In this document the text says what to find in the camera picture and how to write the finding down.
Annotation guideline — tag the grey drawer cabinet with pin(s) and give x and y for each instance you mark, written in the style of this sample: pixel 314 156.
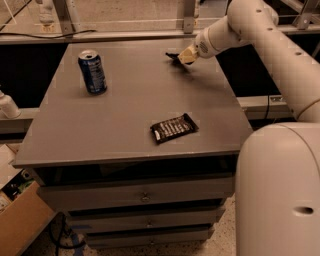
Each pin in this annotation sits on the grey drawer cabinet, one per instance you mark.
pixel 96 160

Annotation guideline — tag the blue soda can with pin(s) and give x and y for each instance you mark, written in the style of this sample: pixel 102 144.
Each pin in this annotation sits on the blue soda can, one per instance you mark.
pixel 92 71

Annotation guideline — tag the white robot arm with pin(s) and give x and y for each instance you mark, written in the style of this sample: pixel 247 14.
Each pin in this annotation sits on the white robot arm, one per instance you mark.
pixel 277 191

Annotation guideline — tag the white pipe on left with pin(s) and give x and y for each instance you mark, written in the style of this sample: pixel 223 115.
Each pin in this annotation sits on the white pipe on left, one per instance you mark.
pixel 8 106

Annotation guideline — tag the cardboard box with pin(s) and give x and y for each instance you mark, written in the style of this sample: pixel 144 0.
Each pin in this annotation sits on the cardboard box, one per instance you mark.
pixel 21 219

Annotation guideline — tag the metal frame rail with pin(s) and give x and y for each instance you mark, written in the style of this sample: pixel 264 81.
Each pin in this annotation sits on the metal frame rail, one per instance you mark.
pixel 10 38

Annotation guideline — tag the black rxbar chocolate wrapper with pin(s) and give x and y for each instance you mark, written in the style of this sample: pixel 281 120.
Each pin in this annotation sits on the black rxbar chocolate wrapper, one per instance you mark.
pixel 173 128

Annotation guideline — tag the blue rxbar blueberry wrapper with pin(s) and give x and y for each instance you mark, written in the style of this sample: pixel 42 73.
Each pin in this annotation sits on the blue rxbar blueberry wrapper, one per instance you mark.
pixel 176 60

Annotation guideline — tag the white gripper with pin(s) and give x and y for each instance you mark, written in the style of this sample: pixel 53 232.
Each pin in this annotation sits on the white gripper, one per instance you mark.
pixel 202 46

